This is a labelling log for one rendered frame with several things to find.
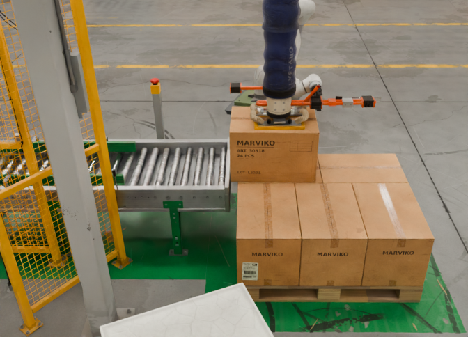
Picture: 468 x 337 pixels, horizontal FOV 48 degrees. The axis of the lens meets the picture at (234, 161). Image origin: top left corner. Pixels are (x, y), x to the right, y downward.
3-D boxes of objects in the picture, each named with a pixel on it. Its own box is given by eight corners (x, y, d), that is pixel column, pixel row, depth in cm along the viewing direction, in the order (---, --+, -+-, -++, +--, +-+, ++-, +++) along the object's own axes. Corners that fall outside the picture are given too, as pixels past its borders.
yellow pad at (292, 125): (254, 129, 351) (254, 123, 348) (253, 122, 359) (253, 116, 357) (304, 129, 350) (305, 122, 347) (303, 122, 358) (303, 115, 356)
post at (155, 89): (161, 191, 455) (150, 85, 403) (163, 187, 461) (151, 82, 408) (169, 191, 455) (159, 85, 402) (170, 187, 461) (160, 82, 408)
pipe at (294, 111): (254, 123, 351) (254, 116, 348) (253, 107, 372) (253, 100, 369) (304, 123, 350) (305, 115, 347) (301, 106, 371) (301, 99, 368)
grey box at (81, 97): (48, 113, 259) (35, 56, 243) (51, 108, 264) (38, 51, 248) (88, 113, 259) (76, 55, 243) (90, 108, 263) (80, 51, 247)
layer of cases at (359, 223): (237, 285, 338) (236, 238, 317) (239, 196, 423) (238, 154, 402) (423, 286, 335) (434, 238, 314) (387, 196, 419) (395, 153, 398)
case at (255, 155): (230, 182, 369) (229, 132, 348) (232, 152, 403) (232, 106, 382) (315, 182, 367) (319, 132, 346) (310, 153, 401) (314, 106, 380)
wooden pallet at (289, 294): (237, 301, 346) (237, 286, 338) (239, 210, 431) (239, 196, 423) (419, 302, 342) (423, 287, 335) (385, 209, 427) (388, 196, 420)
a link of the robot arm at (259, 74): (249, 92, 429) (248, 66, 418) (266, 86, 439) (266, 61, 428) (262, 97, 418) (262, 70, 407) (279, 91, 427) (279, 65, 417)
